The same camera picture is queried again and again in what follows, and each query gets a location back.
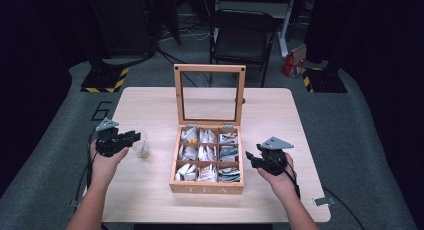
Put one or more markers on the person's left hand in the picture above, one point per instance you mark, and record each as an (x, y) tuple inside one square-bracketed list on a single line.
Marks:
[(106, 166)]

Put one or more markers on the tea bag with yellow tag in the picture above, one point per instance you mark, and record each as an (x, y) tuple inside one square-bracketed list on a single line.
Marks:
[(145, 152)]

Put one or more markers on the black folding chair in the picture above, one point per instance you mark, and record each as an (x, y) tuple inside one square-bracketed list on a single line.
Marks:
[(241, 40)]

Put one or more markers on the dark equipment rack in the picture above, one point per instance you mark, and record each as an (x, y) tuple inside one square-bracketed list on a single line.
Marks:
[(123, 20)]

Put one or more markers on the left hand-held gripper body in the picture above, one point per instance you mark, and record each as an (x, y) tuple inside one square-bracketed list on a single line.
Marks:
[(108, 141)]

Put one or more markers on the person's right hand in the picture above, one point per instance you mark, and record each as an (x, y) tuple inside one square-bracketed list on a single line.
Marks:
[(280, 183)]

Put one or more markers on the group of tea bag packets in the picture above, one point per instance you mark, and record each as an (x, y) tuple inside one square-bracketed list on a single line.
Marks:
[(206, 153)]

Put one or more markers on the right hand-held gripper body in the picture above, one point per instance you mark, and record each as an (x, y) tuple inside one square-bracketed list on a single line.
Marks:
[(275, 156)]

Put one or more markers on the grey metal table bracket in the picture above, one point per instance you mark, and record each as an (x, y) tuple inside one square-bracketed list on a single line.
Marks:
[(324, 201)]

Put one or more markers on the clear plastic packet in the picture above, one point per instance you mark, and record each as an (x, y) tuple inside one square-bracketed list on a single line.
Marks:
[(141, 149)]

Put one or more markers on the wooden tea box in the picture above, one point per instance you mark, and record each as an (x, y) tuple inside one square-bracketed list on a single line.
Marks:
[(178, 100)]

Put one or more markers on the striped black stand base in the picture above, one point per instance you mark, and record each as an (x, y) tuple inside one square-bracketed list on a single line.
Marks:
[(325, 80), (105, 79)]

